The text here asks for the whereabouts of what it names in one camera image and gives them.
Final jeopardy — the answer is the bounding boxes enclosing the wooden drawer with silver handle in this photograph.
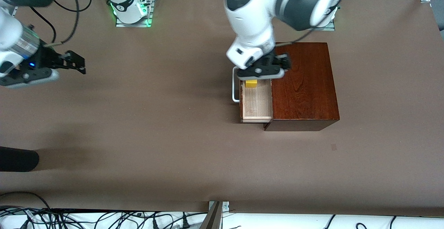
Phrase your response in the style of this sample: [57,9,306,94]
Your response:
[232,66,273,123]

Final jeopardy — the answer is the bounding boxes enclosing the dark brown wooden cabinet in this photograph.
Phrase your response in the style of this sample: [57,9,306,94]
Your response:
[263,42,340,132]

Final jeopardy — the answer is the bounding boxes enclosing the black foam cylinder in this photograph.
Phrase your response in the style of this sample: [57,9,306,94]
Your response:
[0,147,40,172]

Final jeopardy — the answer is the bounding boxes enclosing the brown paper table cover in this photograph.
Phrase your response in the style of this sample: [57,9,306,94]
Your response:
[0,0,444,217]

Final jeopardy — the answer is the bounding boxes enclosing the grey metal beam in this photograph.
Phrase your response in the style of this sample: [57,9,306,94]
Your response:
[199,201,223,229]

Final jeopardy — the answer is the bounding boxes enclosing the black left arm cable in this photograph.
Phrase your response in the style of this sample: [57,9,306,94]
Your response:
[276,24,324,46]

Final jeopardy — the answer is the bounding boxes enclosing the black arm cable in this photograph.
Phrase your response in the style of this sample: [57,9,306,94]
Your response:
[29,0,93,45]
[276,24,324,46]

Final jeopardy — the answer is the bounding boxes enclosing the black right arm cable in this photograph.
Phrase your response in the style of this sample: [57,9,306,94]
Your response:
[29,0,93,45]

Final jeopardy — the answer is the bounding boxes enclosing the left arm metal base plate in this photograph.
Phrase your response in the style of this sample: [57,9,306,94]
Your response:
[314,20,336,31]

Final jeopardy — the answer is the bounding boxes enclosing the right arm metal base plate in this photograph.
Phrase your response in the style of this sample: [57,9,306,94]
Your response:
[116,0,153,27]

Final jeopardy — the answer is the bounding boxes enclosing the black looped cable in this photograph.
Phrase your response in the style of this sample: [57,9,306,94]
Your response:
[0,192,52,210]

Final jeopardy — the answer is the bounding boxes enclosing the silver metal bracket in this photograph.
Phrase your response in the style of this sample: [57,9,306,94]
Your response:
[209,201,229,213]

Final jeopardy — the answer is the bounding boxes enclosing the tangled black cable bundle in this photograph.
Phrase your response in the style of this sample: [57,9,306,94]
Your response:
[0,206,208,229]

